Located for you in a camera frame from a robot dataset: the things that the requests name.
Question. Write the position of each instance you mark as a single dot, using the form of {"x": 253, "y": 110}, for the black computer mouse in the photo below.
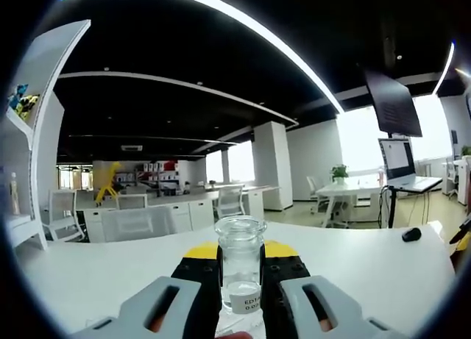
{"x": 411, "y": 235}

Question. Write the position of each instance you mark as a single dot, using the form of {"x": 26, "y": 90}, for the black monitor stand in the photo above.
{"x": 393, "y": 206}

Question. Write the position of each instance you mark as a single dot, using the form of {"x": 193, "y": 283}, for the ceiling air vent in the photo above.
{"x": 131, "y": 147}

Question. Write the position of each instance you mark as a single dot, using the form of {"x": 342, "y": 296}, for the black yellow snack packet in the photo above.
{"x": 28, "y": 105}

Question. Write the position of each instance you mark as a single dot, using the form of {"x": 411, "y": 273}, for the black monitor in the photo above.
{"x": 393, "y": 107}

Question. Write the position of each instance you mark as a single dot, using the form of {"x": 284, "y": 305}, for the open laptop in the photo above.
{"x": 397, "y": 159}

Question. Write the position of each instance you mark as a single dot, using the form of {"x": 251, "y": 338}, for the white desk row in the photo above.
{"x": 200, "y": 214}

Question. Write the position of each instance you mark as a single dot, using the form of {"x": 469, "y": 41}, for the yellow frame stand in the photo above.
{"x": 110, "y": 177}

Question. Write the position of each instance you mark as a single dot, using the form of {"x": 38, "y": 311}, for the clear glass reagent bottle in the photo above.
{"x": 241, "y": 243}

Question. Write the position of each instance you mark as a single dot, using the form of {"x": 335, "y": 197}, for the mesh office chair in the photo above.
{"x": 60, "y": 210}
{"x": 136, "y": 225}
{"x": 228, "y": 203}

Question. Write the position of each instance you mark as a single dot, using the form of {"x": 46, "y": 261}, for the beige drink bottle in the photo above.
{"x": 14, "y": 195}

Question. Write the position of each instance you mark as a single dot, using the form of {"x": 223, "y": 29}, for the potted green plant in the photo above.
{"x": 339, "y": 171}

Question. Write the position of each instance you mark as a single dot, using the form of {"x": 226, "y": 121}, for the storage shelf with boxes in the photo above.
{"x": 169, "y": 166}

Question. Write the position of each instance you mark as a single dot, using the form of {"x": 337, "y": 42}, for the white display shelf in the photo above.
{"x": 55, "y": 48}

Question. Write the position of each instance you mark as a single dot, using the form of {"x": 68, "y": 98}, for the white side table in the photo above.
{"x": 349, "y": 188}

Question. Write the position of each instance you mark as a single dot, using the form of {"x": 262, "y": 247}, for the curved ceiling light strip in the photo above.
{"x": 331, "y": 98}

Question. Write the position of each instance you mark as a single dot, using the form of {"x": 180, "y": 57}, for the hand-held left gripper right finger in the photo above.
{"x": 283, "y": 284}

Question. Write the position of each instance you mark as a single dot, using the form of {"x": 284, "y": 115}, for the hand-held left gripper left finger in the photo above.
{"x": 198, "y": 284}

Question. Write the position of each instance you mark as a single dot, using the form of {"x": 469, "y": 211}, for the blue snack packet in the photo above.
{"x": 18, "y": 94}

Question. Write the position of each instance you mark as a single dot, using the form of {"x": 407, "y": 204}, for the short ceiling light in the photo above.
{"x": 445, "y": 70}

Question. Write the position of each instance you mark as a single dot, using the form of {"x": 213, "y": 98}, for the person's left hand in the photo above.
{"x": 239, "y": 336}

